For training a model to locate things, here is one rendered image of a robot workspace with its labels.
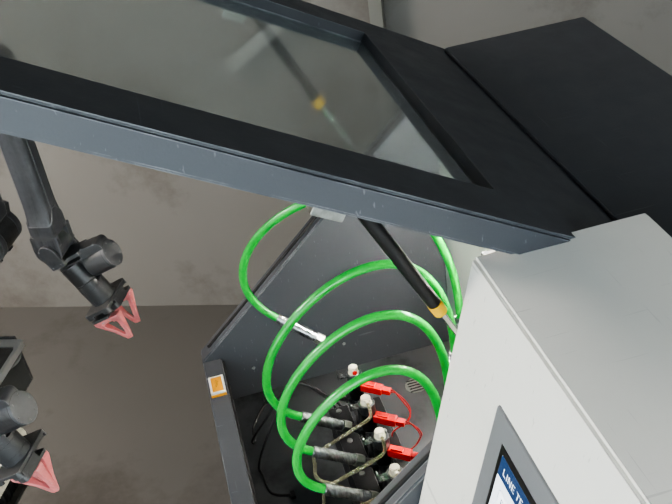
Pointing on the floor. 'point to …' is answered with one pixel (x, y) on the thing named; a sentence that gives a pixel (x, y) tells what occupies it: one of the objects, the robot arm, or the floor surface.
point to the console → (566, 368)
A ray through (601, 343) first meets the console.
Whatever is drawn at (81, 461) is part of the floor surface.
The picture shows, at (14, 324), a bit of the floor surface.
